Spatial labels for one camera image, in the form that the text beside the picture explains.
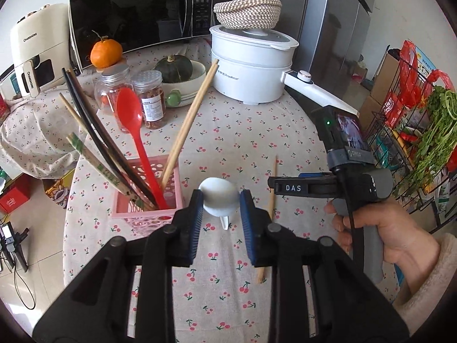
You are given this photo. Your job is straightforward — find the right human hand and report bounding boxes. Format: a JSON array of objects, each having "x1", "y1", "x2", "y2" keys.
[{"x1": 323, "y1": 197, "x2": 441, "y2": 287}]

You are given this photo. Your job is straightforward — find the red plastic spoon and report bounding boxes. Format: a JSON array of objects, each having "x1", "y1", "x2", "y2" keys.
[{"x1": 116, "y1": 87, "x2": 168, "y2": 210}]

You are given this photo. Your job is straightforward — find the pink perforated utensil basket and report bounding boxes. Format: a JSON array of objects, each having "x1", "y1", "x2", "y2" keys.
[{"x1": 112, "y1": 165, "x2": 184, "y2": 236}]

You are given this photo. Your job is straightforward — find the dark green squash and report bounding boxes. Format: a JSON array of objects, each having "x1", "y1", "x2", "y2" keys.
[{"x1": 155, "y1": 54, "x2": 193, "y2": 84}]

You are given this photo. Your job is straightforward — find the yellow cardboard box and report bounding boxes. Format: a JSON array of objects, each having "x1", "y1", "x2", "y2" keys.
[{"x1": 42, "y1": 169, "x2": 75, "y2": 209}]

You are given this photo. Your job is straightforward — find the light wooden chopstick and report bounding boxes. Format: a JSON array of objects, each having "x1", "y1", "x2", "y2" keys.
[{"x1": 256, "y1": 156, "x2": 277, "y2": 284}]

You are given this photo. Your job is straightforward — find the white air fryer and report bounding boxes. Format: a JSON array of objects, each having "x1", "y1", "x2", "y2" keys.
[{"x1": 1, "y1": 3, "x2": 71, "y2": 101}]

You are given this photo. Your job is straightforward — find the white electric cooking pot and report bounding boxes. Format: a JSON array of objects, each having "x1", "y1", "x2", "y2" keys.
[{"x1": 210, "y1": 25, "x2": 359, "y2": 115}]

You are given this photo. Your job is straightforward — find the stacked white bowls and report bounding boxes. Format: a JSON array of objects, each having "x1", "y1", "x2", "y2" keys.
[{"x1": 162, "y1": 60, "x2": 206, "y2": 108}]

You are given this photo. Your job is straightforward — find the orange tangerine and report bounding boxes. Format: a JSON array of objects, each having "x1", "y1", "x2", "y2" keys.
[{"x1": 90, "y1": 31, "x2": 122, "y2": 69}]

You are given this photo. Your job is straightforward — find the black wire rack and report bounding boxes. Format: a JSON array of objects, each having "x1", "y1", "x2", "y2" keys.
[{"x1": 360, "y1": 57, "x2": 456, "y2": 233}]

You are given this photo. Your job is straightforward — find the black chopstick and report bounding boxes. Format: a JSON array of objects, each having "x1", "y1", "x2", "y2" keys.
[{"x1": 61, "y1": 67, "x2": 158, "y2": 210}]

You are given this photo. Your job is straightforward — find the red box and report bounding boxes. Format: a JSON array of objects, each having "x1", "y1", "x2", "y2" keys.
[{"x1": 0, "y1": 174, "x2": 32, "y2": 214}]

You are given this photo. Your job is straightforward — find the woven rope basket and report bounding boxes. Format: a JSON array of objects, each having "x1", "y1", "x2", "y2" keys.
[{"x1": 213, "y1": 0, "x2": 282, "y2": 29}]

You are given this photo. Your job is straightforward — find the wooden chopstick in basket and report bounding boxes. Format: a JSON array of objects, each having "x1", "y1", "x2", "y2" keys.
[
  {"x1": 160, "y1": 59, "x2": 219, "y2": 190},
  {"x1": 59, "y1": 93, "x2": 88, "y2": 133}
]

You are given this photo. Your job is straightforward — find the dark brown chopstick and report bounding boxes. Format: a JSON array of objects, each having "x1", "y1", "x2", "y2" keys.
[{"x1": 67, "y1": 69, "x2": 158, "y2": 210}]

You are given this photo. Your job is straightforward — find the paper wrapped chopsticks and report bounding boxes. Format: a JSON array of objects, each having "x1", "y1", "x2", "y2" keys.
[{"x1": 67, "y1": 132, "x2": 153, "y2": 212}]

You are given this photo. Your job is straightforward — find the grey refrigerator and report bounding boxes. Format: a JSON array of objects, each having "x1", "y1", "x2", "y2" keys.
[{"x1": 215, "y1": 0, "x2": 375, "y2": 97}]

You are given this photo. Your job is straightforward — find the jar of red berries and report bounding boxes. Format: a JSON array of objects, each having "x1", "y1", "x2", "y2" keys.
[{"x1": 115, "y1": 106, "x2": 133, "y2": 134}]

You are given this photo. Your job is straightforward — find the white plastic spoon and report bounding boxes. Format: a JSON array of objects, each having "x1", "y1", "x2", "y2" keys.
[{"x1": 198, "y1": 177, "x2": 239, "y2": 231}]

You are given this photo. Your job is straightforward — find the black microwave oven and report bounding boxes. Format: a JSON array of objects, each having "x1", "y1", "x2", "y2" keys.
[{"x1": 69, "y1": 0, "x2": 213, "y2": 70}]

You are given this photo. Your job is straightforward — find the green leafy vegetables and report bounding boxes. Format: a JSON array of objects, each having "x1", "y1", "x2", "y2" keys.
[{"x1": 394, "y1": 86, "x2": 456, "y2": 195}]

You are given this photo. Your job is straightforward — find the cherry print tablecloth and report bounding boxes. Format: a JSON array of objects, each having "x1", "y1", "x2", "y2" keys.
[{"x1": 0, "y1": 37, "x2": 401, "y2": 343}]

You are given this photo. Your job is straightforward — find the jar with white label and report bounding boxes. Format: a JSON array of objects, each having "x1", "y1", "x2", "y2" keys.
[{"x1": 133, "y1": 70, "x2": 166, "y2": 129}]

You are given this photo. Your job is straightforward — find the glass jar with tomatoes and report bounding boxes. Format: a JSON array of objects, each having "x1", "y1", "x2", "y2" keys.
[{"x1": 95, "y1": 63, "x2": 133, "y2": 115}]

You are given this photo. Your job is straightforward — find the beige fleece sleeve forearm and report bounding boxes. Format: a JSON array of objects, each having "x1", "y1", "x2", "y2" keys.
[{"x1": 392, "y1": 233, "x2": 457, "y2": 336}]

